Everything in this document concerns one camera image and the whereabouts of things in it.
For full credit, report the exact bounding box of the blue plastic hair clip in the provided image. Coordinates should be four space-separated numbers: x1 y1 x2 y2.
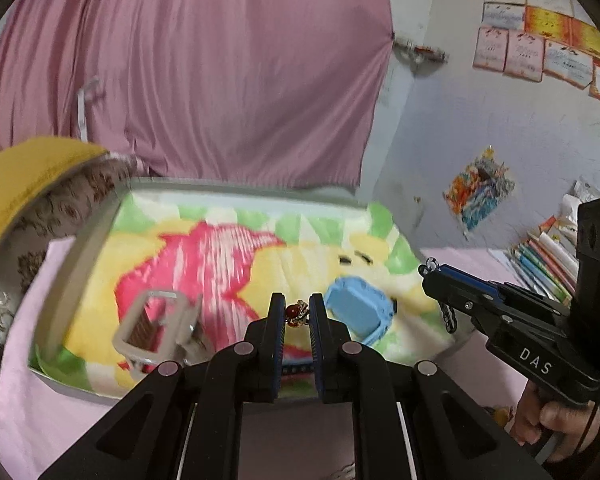
324 276 399 346

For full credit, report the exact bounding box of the white folding lamp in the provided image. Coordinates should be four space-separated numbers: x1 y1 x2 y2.
74 76 102 143

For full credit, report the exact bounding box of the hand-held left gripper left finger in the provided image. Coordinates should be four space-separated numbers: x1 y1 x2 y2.
37 292 287 480

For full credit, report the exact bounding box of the yellow pillow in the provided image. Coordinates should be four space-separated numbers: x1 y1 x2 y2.
0 136 107 268

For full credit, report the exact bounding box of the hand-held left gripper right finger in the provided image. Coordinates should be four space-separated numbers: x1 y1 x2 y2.
309 292 556 480

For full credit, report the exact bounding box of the wire wall shelf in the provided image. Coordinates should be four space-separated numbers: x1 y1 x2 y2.
392 35 451 67

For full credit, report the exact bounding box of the stack of books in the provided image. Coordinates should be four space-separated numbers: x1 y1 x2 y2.
505 229 581 307

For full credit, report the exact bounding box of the hair tie with orange bead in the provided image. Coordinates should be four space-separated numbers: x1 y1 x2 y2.
286 300 311 327

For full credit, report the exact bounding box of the person's right hand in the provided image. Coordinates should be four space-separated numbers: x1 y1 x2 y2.
510 379 600 463

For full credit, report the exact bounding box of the colourful printed cloth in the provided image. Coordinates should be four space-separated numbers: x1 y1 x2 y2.
62 192 456 392

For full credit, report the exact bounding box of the grey rectangular hair clip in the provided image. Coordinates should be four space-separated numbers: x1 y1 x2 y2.
112 288 207 369

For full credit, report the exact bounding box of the colourful wall sticker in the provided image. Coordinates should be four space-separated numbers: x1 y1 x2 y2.
442 147 517 234

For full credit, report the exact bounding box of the tissue packet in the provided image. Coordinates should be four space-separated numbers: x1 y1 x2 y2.
559 176 600 242

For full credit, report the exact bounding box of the group of wall certificates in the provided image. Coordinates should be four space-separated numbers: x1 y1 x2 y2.
472 0 600 112

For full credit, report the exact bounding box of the floral satin pillow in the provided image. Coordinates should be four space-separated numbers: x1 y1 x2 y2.
0 154 142 386

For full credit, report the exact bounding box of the silver chain bracelet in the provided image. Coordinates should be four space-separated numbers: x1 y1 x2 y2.
419 257 459 334

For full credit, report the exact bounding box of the grey cardboard box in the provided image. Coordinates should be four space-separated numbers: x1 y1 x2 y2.
27 176 462 402

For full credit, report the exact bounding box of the pink curtain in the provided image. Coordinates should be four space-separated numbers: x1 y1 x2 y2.
0 0 396 192

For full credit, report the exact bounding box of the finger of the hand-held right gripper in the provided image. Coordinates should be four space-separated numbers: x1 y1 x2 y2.
421 271 506 333
436 265 576 318

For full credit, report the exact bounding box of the pink bed sheet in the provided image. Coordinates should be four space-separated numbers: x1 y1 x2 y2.
0 237 600 480

